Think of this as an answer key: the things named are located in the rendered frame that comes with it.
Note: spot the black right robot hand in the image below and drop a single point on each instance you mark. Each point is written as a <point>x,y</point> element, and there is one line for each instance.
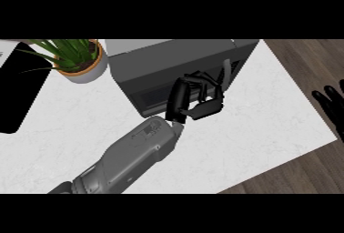
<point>334,106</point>

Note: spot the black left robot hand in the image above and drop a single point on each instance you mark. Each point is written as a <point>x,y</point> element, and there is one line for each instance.
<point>182,94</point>

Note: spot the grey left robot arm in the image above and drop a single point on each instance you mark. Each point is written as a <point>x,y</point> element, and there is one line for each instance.
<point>135,151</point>

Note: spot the dark grey microwave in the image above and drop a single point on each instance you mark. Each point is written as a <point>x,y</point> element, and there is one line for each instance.
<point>175,72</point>

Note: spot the white plant pot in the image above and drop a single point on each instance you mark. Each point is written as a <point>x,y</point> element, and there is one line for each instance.
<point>88,68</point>

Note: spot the green potted plant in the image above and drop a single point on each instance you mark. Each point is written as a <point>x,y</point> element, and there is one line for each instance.
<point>67,53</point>

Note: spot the black flat cooktop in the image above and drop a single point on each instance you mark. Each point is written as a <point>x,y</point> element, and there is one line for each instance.
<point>20,88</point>

